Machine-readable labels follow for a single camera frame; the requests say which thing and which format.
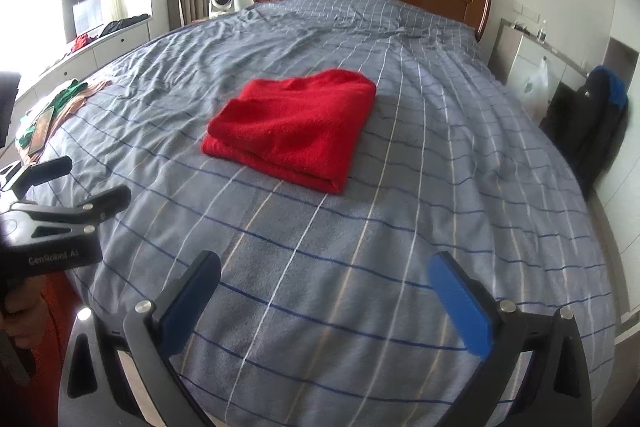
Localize person's left hand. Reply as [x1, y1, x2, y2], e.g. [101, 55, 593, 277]
[6, 279, 46, 353]

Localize white dresser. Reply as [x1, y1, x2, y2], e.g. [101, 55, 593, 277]
[492, 18, 591, 118]

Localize white window cabinet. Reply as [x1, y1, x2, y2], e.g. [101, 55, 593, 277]
[10, 14, 153, 108]

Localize dark clothes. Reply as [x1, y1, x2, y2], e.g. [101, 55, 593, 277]
[95, 13, 151, 36]

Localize person's orange garment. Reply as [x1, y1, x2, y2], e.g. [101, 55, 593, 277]
[42, 277, 71, 427]

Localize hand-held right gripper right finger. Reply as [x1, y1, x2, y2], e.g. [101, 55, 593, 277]
[428, 251, 593, 427]

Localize bed with grey plaid cover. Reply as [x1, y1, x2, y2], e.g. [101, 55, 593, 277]
[15, 0, 621, 427]

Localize white wardrobe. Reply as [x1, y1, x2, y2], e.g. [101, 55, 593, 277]
[590, 97, 640, 343]

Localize dark tablet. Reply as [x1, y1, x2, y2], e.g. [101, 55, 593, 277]
[27, 105, 56, 154]

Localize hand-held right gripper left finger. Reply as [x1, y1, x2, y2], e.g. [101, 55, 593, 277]
[92, 250, 223, 427]

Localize tan cloth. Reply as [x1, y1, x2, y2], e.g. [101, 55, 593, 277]
[50, 79, 113, 132]

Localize green garment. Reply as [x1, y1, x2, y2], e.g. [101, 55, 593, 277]
[15, 79, 88, 148]

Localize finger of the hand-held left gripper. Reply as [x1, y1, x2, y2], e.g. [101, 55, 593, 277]
[7, 185, 132, 243]
[10, 156, 74, 202]

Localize red sweater with white rabbit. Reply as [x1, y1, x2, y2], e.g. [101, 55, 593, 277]
[201, 68, 377, 195]

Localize white plastic bag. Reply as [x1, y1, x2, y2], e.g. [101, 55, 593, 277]
[517, 57, 551, 108]

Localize blue garment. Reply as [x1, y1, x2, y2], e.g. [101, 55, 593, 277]
[590, 66, 630, 110]

